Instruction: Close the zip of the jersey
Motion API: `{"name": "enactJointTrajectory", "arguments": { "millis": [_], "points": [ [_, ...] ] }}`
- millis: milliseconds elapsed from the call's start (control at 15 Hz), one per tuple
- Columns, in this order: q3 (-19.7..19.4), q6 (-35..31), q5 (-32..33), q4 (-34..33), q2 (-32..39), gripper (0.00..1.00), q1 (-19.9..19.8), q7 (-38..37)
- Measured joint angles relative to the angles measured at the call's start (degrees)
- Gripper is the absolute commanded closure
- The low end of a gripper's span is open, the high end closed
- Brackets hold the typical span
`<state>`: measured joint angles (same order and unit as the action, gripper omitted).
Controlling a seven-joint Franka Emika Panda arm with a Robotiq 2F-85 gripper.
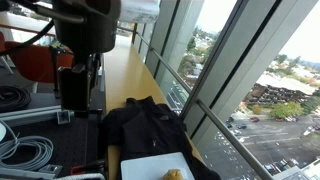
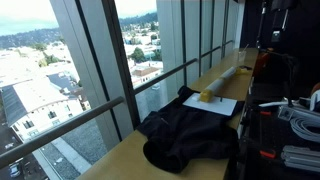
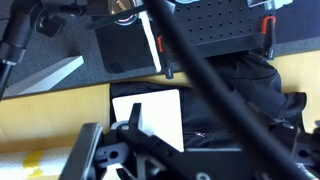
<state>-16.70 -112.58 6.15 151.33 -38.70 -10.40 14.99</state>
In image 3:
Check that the orange black clamp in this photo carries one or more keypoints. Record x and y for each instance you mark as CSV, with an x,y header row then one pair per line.
x,y
168,71
268,36

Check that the black perforated breadboard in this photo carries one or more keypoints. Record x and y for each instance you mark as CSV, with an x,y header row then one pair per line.
x,y
216,26

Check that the black zip jersey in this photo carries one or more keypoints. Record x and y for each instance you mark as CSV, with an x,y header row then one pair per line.
x,y
253,86

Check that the white flat board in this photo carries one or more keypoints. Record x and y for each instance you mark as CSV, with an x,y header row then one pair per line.
x,y
156,110

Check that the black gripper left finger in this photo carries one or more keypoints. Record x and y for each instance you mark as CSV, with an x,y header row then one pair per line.
x,y
81,150

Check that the yellow crumpled lump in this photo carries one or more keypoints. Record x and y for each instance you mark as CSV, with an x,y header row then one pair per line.
x,y
33,163

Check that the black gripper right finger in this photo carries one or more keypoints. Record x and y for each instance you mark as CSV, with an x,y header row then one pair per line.
x,y
308,151

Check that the black box white side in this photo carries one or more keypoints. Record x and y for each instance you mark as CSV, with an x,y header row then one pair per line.
x,y
123,46

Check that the aluminium extrusion bar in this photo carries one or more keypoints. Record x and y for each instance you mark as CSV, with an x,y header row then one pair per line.
x,y
50,75

